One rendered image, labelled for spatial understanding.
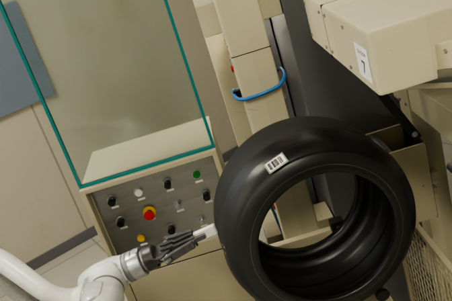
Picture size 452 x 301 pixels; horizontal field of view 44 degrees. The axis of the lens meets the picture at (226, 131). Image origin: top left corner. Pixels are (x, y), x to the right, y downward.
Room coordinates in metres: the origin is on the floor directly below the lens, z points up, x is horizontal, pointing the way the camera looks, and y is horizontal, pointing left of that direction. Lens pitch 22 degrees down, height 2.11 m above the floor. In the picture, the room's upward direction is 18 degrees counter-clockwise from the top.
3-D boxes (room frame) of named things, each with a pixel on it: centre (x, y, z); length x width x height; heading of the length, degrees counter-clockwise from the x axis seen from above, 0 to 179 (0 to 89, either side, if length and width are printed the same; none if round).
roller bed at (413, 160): (1.77, -0.55, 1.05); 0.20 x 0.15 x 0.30; 179
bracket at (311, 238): (1.73, -0.17, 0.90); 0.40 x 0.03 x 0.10; 89
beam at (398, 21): (1.42, -0.46, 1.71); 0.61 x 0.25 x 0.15; 179
